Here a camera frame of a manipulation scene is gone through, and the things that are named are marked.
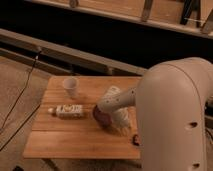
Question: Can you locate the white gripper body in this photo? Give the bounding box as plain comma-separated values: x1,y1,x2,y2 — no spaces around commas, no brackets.
106,86,130,128

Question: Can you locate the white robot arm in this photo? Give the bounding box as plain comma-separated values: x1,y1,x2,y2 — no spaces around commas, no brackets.
97,57,213,171

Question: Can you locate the white plastic bottle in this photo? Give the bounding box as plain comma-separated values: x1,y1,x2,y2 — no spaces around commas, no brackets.
48,104,84,118

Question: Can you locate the white paper cup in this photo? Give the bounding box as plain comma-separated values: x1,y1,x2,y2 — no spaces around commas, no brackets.
62,77,78,99

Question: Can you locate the black cable left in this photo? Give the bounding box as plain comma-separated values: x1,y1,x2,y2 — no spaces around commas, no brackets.
0,49,43,151

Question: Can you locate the grey metal rail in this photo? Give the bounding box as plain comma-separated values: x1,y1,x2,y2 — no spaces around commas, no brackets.
0,28,146,76

